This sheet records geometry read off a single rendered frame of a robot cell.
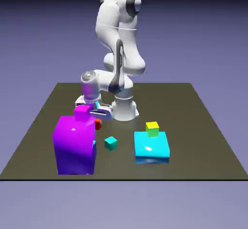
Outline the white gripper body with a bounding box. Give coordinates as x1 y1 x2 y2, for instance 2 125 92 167
89 104 114 121

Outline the large purple box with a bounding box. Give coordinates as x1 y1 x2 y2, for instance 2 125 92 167
52 115 97 175

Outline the small teal cube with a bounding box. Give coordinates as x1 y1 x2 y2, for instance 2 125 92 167
104 136 118 151

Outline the small red cube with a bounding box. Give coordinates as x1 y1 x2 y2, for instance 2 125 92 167
94 118 103 131

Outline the small magenta cube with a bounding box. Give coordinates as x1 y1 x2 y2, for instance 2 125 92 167
74 105 91 122

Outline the small yellow cube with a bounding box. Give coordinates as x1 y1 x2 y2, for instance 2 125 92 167
145 121 160 138

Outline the large cyan box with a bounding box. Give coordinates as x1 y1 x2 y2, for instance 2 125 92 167
134 131 171 165

